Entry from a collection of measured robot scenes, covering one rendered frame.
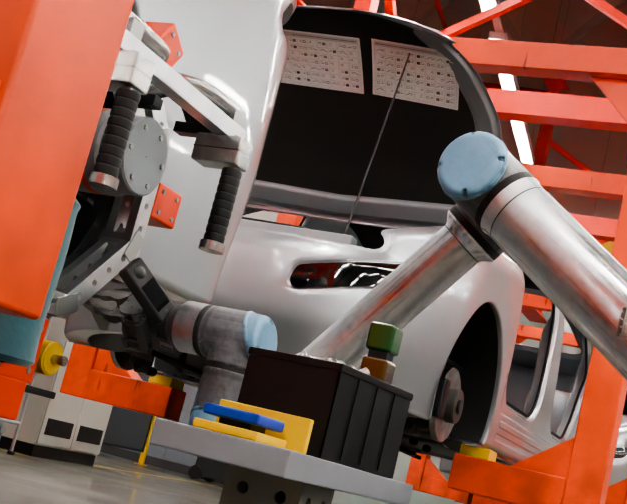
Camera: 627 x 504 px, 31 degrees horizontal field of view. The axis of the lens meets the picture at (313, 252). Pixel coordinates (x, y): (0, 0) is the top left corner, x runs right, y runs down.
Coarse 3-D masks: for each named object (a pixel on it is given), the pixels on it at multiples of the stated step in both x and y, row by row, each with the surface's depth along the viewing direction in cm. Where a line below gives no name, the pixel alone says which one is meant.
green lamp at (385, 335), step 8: (376, 328) 159; (384, 328) 159; (392, 328) 158; (368, 336) 159; (376, 336) 159; (384, 336) 158; (392, 336) 158; (400, 336) 160; (368, 344) 159; (376, 344) 158; (384, 344) 158; (392, 344) 158; (400, 344) 161; (392, 352) 159
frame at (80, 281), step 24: (168, 144) 210; (120, 216) 207; (144, 216) 207; (120, 240) 204; (72, 264) 198; (96, 264) 198; (120, 264) 202; (72, 288) 191; (96, 288) 197; (48, 312) 186; (72, 312) 191
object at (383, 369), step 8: (368, 360) 158; (376, 360) 158; (384, 360) 157; (360, 368) 159; (368, 368) 158; (376, 368) 158; (384, 368) 157; (392, 368) 159; (376, 376) 157; (384, 376) 157; (392, 376) 160
